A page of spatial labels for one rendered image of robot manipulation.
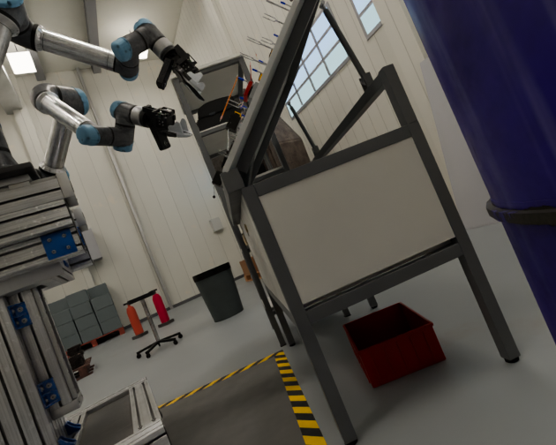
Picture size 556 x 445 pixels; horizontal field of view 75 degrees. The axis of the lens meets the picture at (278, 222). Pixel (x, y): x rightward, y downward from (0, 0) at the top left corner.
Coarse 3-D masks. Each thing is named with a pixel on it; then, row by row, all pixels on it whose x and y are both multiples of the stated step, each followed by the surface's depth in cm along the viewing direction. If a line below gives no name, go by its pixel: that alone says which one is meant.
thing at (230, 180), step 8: (224, 176) 105; (232, 176) 105; (240, 176) 106; (224, 184) 105; (232, 184) 105; (240, 184) 105; (224, 192) 131; (232, 192) 106; (240, 192) 112; (232, 200) 121; (240, 200) 128; (232, 208) 140; (240, 208) 150; (232, 216) 167
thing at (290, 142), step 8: (248, 104) 521; (280, 120) 532; (280, 128) 516; (288, 128) 524; (280, 136) 502; (288, 136) 509; (296, 136) 517; (272, 144) 484; (280, 144) 491; (288, 144) 500; (296, 144) 509; (272, 152) 480; (288, 152) 496; (296, 152) 505; (304, 152) 515; (216, 160) 526; (264, 160) 490; (272, 160) 481; (288, 160) 493; (296, 160) 502; (304, 160) 512; (216, 168) 532
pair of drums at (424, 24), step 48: (432, 0) 25; (480, 0) 20; (528, 0) 18; (432, 48) 29; (480, 48) 22; (528, 48) 19; (480, 96) 24; (528, 96) 20; (480, 144) 28; (528, 144) 22; (528, 192) 23; (528, 240) 26
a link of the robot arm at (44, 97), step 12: (48, 84) 150; (36, 96) 143; (48, 96) 144; (36, 108) 145; (48, 108) 141; (60, 108) 139; (60, 120) 139; (72, 120) 136; (84, 120) 135; (84, 132) 130; (96, 132) 132; (108, 132) 136; (84, 144) 132; (96, 144) 134; (108, 144) 139
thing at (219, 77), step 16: (208, 64) 233; (224, 64) 235; (240, 64) 237; (176, 80) 231; (208, 80) 251; (224, 80) 260; (240, 80) 265; (192, 96) 264; (208, 96) 275; (224, 96) 286; (192, 112) 286; (192, 128) 229; (224, 128) 232; (208, 144) 258; (224, 144) 272; (208, 160) 228; (256, 176) 234; (272, 176) 233; (224, 208) 281; (240, 240) 226; (256, 272) 225; (256, 288) 278; (272, 304) 239; (272, 320) 223
